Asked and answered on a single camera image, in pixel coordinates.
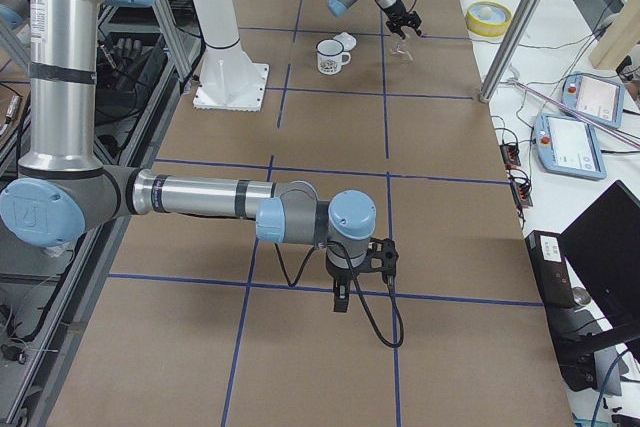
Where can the aluminium frame post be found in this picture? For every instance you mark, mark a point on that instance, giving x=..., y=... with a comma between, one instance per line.
x=506, y=50

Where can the black desktop box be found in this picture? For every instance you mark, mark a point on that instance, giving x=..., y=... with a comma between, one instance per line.
x=550, y=269

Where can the yellow tape roll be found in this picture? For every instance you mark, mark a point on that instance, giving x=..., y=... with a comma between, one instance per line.
x=488, y=19

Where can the orange relay board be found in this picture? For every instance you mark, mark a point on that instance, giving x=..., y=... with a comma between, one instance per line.
x=510, y=155
x=521, y=191

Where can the near teach pendant tablet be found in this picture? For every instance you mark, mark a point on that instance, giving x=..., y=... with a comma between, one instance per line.
x=567, y=146

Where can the far teach pendant tablet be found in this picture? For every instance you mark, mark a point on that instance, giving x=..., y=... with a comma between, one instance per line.
x=597, y=98

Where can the black monitor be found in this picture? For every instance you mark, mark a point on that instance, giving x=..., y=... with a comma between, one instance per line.
x=602, y=247

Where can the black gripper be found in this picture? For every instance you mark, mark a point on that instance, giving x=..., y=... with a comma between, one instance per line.
x=339, y=277
x=396, y=11

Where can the wooden beam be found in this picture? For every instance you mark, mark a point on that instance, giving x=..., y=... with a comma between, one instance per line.
x=619, y=38

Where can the orange relay board far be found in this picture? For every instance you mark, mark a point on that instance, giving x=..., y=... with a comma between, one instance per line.
x=510, y=155

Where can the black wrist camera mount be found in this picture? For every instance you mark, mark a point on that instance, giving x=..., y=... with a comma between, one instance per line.
x=381, y=257

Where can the white pedestal column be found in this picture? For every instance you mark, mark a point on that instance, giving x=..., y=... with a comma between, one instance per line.
x=228, y=79

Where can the teach pendant tablet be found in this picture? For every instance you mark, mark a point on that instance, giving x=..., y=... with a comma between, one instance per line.
x=567, y=146
x=597, y=98

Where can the white cup lid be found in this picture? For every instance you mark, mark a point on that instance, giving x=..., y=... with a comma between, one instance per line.
x=348, y=41

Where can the white enamel cup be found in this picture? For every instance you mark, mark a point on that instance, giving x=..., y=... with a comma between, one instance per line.
x=331, y=56

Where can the orange relay board near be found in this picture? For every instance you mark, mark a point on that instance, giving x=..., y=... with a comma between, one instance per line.
x=521, y=191

